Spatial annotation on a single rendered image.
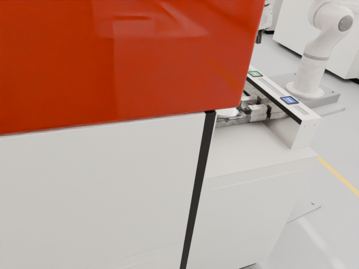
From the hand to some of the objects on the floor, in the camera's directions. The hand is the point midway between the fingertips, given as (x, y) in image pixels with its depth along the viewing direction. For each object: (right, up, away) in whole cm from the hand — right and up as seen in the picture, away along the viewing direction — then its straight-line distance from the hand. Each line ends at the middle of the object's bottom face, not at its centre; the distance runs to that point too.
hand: (257, 38), depth 131 cm
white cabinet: (-33, -96, +54) cm, 115 cm away
